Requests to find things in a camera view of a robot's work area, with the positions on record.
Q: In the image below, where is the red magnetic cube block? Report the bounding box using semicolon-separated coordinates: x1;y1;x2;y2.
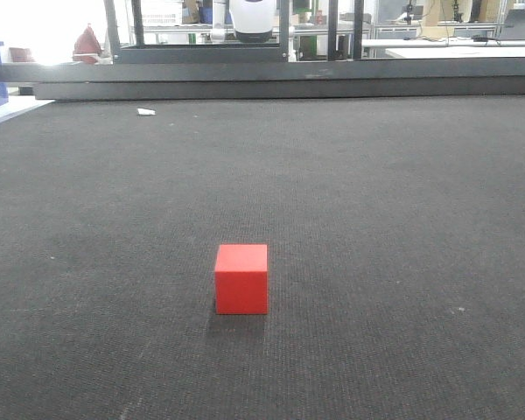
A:
214;244;269;315

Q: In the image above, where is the small white paper scrap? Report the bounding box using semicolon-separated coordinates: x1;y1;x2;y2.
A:
136;108;156;116

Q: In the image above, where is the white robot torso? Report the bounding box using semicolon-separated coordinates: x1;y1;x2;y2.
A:
210;0;295;44

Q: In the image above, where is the white background table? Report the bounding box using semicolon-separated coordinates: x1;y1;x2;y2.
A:
362;38;525;60

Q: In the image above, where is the red bag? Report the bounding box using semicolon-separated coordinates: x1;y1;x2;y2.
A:
73;24;102;65

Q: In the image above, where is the black metal table frame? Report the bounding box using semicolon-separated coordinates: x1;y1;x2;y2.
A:
0;1;525;101

